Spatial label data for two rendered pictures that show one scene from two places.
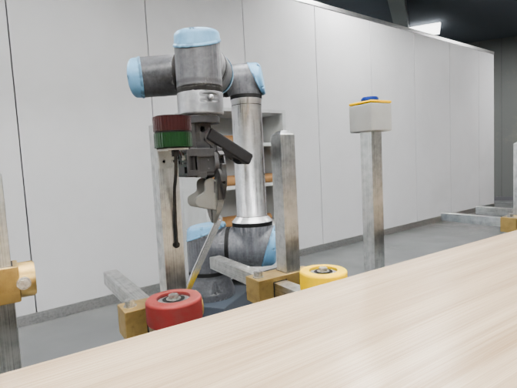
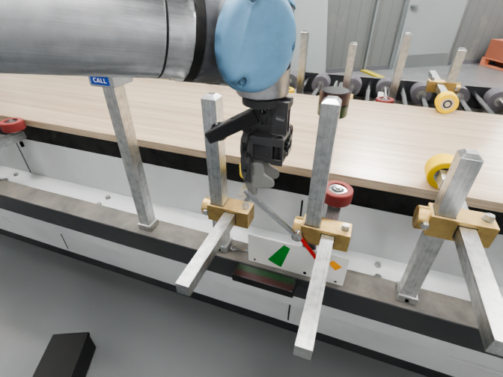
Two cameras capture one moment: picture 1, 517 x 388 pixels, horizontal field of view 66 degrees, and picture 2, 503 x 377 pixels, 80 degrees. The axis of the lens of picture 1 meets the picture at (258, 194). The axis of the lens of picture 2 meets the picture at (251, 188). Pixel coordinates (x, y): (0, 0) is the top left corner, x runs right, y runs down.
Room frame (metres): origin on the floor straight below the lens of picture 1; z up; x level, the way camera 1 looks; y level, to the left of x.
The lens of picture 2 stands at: (1.13, 0.50, 1.35)
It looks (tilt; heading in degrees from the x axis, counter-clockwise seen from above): 34 degrees down; 233
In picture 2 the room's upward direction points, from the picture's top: straight up
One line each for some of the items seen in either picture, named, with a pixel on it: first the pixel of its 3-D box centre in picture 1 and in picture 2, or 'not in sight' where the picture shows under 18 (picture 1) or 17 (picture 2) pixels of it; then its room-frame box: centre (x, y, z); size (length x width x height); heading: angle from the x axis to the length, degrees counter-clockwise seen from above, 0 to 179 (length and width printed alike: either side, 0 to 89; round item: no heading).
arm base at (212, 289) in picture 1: (209, 281); not in sight; (1.48, 0.20, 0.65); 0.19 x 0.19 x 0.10
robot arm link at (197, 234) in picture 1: (209, 245); not in sight; (1.48, 0.19, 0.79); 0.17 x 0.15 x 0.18; 84
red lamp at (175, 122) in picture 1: (171, 124); (334, 96); (0.64, 0.13, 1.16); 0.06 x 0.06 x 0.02
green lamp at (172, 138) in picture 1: (173, 140); (332, 108); (0.64, 0.13, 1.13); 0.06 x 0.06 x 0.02
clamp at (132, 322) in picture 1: (162, 313); (321, 230); (0.66, 0.17, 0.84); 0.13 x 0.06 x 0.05; 123
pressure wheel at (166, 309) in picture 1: (175, 332); (334, 204); (0.56, 0.13, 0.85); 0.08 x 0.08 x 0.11
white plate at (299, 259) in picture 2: not in sight; (294, 259); (0.71, 0.14, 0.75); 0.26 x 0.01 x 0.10; 123
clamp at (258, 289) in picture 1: (280, 283); (227, 210); (0.80, -0.04, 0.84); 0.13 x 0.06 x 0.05; 123
